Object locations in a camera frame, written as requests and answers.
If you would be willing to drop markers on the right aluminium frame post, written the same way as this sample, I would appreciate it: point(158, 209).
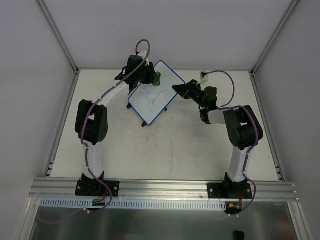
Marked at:
point(275, 34)

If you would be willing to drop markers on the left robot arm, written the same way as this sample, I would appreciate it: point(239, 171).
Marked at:
point(91, 123)

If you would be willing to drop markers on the aluminium front rail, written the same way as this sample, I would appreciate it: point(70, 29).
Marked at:
point(180, 190)

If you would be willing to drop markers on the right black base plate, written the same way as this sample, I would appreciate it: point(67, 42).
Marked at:
point(219, 191)

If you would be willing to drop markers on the white slotted cable duct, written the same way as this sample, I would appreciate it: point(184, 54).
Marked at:
point(202, 205)

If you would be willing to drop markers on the whiteboard black stand feet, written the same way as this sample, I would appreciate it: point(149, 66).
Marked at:
point(144, 124)

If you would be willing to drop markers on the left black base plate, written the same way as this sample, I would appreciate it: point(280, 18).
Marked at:
point(92, 188)

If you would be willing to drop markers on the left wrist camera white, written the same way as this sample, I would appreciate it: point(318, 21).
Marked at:
point(144, 54)

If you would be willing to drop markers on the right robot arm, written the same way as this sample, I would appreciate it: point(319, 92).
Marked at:
point(244, 133)

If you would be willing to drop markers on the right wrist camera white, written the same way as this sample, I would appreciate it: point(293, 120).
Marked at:
point(203, 78)

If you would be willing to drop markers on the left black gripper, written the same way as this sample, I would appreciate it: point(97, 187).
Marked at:
point(149, 74)

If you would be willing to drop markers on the aluminium frame post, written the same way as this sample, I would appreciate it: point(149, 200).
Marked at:
point(57, 34)
point(275, 34)

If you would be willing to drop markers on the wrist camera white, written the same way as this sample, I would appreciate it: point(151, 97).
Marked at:
point(144, 54)
point(203, 78)

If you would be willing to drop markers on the black knob bottom edge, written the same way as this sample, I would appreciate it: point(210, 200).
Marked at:
point(239, 235)

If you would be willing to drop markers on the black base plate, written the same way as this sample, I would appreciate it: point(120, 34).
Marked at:
point(92, 188)
point(219, 191)

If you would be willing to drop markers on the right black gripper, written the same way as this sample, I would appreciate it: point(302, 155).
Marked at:
point(189, 90)

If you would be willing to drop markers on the green bone-shaped eraser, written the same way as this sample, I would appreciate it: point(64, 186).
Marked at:
point(156, 79)

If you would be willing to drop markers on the blue-framed whiteboard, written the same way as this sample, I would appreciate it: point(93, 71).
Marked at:
point(150, 101)

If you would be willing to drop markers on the left aluminium frame post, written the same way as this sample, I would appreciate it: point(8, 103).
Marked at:
point(57, 34)

